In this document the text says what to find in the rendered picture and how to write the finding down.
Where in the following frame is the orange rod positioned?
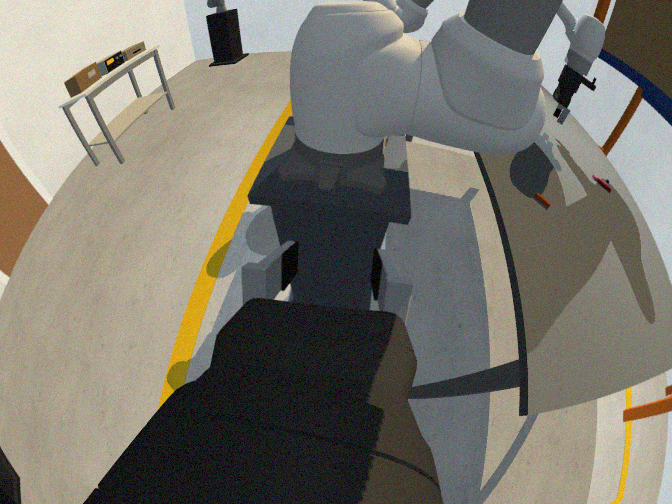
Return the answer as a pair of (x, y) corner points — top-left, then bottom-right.
(535, 192), (551, 208)

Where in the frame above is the dark red rod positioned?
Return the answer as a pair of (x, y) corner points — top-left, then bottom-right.
(597, 179), (611, 192)

